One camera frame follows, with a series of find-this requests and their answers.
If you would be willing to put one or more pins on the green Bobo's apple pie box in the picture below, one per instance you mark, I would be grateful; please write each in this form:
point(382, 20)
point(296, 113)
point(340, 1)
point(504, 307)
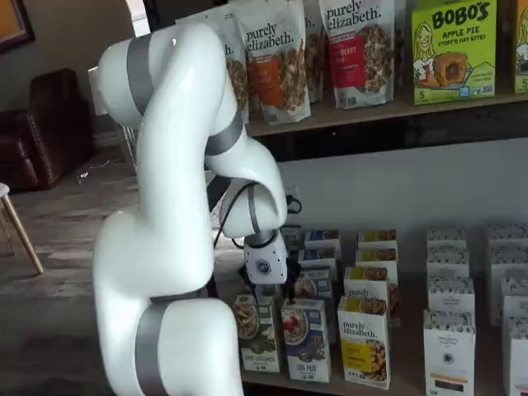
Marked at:
point(453, 49)

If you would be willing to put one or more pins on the green cereal box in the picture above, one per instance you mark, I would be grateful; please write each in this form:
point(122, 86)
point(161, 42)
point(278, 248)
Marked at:
point(264, 293)
point(255, 334)
point(290, 237)

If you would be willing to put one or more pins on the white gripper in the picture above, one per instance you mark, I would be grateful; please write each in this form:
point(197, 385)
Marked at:
point(266, 260)

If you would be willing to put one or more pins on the white patterned pantry box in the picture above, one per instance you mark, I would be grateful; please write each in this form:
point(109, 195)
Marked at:
point(505, 264)
point(516, 297)
point(508, 234)
point(447, 262)
point(450, 295)
point(449, 354)
point(519, 359)
point(446, 236)

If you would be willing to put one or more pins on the blue white flax cereal box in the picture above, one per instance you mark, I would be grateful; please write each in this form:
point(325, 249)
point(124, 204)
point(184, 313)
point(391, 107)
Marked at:
point(319, 256)
point(305, 342)
point(323, 238)
point(315, 284)

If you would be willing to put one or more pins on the wooden stool leg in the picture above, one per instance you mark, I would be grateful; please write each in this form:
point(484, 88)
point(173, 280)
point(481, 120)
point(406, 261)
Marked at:
point(22, 235)

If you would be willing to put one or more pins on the dark framed wall picture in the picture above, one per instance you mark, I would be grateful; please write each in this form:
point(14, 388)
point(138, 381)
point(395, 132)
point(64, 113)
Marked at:
point(14, 20)

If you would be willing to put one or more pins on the brown leather armchair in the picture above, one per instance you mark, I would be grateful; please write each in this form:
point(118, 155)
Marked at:
point(45, 136)

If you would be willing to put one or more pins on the yellow Bobo's snack box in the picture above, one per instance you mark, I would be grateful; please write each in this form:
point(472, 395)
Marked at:
point(521, 41)

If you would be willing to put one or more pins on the white wall outlet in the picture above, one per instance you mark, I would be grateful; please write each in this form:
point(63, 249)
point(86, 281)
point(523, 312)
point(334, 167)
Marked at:
point(295, 191)

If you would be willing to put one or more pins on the yellow purely elizabeth box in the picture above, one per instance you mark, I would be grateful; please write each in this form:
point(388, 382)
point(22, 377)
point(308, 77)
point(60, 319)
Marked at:
point(367, 284)
point(377, 256)
point(377, 238)
point(363, 346)

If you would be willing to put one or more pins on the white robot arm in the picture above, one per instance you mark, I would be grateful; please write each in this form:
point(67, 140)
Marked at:
point(173, 206)

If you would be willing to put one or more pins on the blue label granola pouch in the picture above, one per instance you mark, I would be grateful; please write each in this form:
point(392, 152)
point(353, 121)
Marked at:
point(238, 82)

